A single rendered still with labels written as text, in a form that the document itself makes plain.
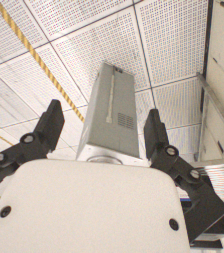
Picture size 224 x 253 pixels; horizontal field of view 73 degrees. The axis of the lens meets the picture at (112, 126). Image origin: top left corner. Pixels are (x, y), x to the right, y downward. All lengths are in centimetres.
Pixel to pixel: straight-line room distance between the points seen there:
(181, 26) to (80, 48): 67
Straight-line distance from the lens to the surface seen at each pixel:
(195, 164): 86
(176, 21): 119
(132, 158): 71
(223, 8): 105
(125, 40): 117
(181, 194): 89
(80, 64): 127
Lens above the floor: 111
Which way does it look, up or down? 41 degrees down
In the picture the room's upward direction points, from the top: 176 degrees counter-clockwise
